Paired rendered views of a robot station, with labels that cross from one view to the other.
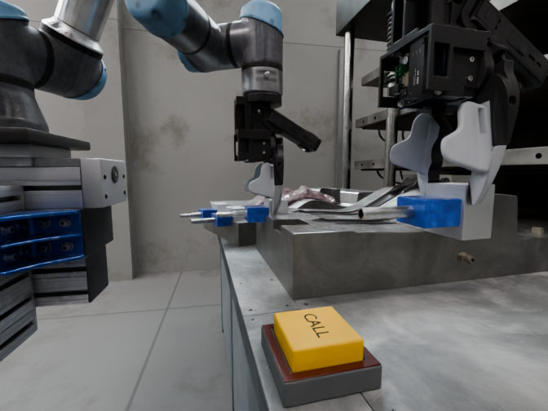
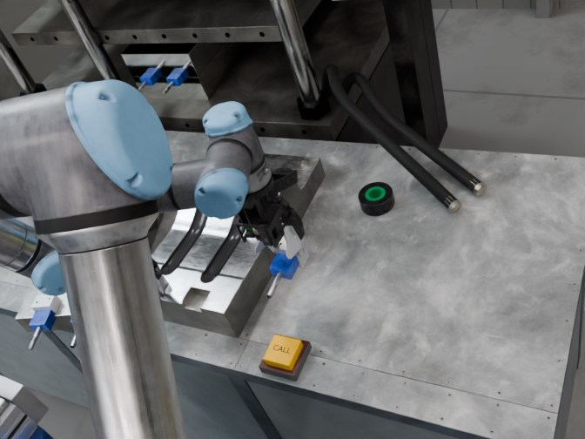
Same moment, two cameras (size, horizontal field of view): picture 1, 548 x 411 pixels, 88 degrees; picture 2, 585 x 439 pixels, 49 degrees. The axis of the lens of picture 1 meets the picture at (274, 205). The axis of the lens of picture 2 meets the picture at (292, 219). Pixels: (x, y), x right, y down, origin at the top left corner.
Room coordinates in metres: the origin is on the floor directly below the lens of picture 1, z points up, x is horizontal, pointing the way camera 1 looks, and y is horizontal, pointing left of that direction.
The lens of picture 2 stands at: (-0.45, 0.33, 1.86)
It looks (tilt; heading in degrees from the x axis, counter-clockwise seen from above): 43 degrees down; 323
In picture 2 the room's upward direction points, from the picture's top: 22 degrees counter-clockwise
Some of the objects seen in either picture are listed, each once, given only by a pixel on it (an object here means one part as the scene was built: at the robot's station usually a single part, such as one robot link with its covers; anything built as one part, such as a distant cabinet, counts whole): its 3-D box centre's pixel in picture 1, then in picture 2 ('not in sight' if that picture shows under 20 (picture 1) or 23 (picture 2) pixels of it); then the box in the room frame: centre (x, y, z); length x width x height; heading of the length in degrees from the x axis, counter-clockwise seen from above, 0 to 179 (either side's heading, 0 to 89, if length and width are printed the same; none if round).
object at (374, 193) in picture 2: not in sight; (376, 199); (0.30, -0.47, 0.82); 0.08 x 0.08 x 0.04
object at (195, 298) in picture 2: (290, 233); (198, 302); (0.45, -0.03, 0.87); 0.05 x 0.05 x 0.04; 14
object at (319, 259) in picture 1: (395, 224); (229, 222); (0.55, -0.24, 0.87); 0.50 x 0.26 x 0.14; 104
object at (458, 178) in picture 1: (470, 194); (201, 33); (1.27, -0.88, 0.87); 0.50 x 0.27 x 0.17; 104
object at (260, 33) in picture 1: (260, 41); not in sight; (0.55, 0.02, 1.20); 0.09 x 0.08 x 0.11; 74
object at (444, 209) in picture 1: (418, 210); (282, 270); (0.29, -0.15, 0.93); 0.13 x 0.05 x 0.05; 104
